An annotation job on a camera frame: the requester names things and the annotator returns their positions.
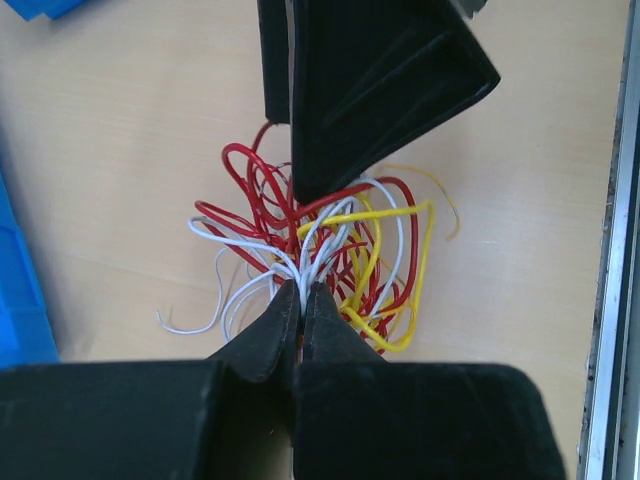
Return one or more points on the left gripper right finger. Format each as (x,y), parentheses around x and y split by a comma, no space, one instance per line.
(359,416)

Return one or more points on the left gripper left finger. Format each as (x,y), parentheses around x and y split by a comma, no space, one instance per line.
(223,417)

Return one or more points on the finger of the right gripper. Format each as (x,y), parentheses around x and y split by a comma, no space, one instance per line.
(369,77)
(274,45)

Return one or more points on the large divided blue bin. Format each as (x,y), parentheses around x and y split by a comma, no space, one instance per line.
(26,334)

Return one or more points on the right aluminium side rail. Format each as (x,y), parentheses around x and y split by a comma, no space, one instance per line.
(609,446)

